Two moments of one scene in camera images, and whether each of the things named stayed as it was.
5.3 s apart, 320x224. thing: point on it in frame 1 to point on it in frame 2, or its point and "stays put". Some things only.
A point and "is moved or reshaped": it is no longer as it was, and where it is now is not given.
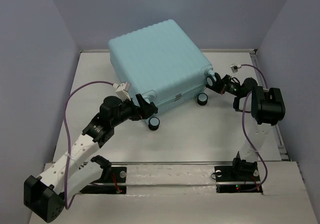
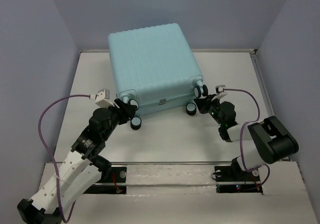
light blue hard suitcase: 159,61 is moved or reshaped
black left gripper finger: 147,109 to 127,112
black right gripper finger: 218,85 to 203,104
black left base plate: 111,175 stays put
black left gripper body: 127,110 stays put
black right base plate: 227,174 stays put
